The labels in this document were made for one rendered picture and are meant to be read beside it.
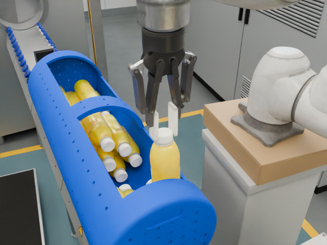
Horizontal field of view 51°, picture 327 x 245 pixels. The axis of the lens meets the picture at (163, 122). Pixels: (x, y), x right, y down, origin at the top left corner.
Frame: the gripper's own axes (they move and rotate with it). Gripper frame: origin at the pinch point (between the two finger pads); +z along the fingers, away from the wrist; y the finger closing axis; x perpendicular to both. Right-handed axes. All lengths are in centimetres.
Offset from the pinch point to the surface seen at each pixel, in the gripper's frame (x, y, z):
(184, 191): 8.5, -0.6, 12.6
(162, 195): 8.2, 4.5, 11.3
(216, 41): -194, -155, 75
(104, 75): -133, -28, 54
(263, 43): -126, -148, 53
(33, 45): -169, 6, 42
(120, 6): -485, -172, 118
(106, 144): -24.0, 5.9, 20.3
